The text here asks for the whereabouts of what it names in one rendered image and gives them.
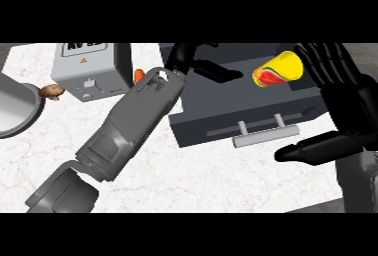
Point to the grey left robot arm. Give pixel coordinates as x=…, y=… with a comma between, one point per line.
x=129, y=120

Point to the orange carrot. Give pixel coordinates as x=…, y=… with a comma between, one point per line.
x=140, y=76

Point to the yellow cup with fruit print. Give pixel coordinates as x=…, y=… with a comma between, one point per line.
x=278, y=69

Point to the brown mushroom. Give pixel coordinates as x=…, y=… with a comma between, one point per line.
x=52, y=91

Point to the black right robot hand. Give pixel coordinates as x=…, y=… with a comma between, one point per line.
x=345, y=100

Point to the grey round pot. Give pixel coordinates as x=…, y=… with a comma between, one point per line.
x=16, y=106

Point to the grey toaster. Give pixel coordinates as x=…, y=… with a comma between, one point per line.
x=92, y=70

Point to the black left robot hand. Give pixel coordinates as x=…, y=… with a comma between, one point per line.
x=207, y=66

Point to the dark grey drawer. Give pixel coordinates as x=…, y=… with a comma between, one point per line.
x=237, y=100

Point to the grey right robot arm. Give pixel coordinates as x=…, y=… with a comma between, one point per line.
x=358, y=183

